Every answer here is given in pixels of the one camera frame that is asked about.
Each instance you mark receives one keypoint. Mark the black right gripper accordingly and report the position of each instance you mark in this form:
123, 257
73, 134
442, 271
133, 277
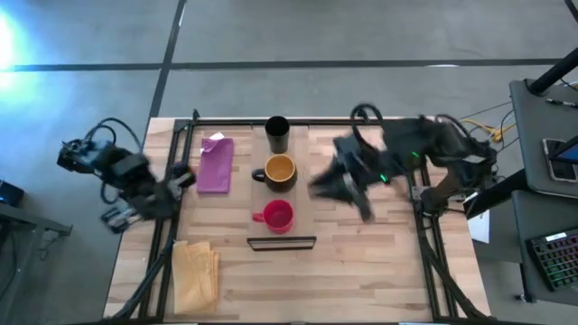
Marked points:
361, 160

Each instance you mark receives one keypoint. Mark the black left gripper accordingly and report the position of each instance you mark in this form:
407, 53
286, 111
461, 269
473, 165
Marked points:
166, 192

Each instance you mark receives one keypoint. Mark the dark brown mug yellow inside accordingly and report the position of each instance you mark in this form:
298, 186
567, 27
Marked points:
280, 172

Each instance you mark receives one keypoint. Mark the red mug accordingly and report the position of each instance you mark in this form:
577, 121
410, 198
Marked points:
277, 216

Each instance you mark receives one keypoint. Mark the tall black cup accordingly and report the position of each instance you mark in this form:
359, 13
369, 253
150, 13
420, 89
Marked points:
277, 133

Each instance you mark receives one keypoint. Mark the silver black arm base panel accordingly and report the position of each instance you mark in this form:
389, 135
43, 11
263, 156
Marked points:
119, 220

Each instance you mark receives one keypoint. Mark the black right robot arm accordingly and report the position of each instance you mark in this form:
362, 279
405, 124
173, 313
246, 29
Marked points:
433, 140

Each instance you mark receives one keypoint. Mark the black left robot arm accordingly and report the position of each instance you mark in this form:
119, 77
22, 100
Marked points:
126, 171

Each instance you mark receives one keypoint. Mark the black metal shelf wooden top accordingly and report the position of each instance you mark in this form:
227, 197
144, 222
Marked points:
282, 192

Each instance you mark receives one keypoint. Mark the purple pink cloth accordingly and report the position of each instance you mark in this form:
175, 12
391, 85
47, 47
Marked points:
216, 164

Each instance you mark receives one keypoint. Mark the white cloth tag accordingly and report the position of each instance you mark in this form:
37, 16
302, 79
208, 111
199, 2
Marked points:
217, 136

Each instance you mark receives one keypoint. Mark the yellow cloth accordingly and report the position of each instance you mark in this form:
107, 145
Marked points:
194, 275

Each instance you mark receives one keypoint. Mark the white paper sheet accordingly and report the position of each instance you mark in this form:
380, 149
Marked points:
479, 228

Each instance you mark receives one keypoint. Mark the black desk bar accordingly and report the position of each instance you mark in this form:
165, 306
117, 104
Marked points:
496, 194

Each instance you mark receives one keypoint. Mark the grey metal stand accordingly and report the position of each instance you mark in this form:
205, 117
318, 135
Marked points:
27, 221

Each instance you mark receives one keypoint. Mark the black box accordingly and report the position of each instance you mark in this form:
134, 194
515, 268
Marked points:
10, 194

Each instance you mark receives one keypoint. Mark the grey side desk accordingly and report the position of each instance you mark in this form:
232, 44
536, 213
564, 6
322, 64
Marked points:
524, 271
537, 135

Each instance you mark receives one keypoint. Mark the smartphone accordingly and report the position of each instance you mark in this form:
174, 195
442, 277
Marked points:
560, 171

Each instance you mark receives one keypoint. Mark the black backlit keyboard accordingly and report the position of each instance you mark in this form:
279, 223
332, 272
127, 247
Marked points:
557, 259

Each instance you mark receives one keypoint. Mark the blue screen device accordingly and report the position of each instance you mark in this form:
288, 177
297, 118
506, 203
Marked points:
570, 153

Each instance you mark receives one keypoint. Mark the black pen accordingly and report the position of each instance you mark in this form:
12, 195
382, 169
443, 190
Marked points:
562, 103

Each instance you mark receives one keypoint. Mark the black pole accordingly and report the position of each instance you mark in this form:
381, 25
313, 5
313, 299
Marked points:
555, 72

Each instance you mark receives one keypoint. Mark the black aluminium table frame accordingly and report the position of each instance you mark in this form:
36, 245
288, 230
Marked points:
426, 253

